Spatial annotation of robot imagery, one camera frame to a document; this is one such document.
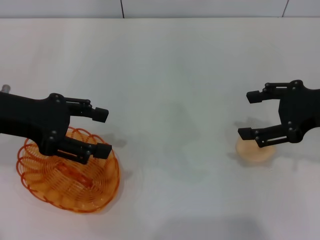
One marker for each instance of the beige soft bread toy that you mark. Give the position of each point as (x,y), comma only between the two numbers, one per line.
(252,153)

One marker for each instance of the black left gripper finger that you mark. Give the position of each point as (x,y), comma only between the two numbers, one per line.
(102,151)

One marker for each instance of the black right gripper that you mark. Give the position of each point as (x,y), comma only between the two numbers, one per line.
(302,110)

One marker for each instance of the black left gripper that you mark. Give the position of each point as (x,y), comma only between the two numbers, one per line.
(30,115)

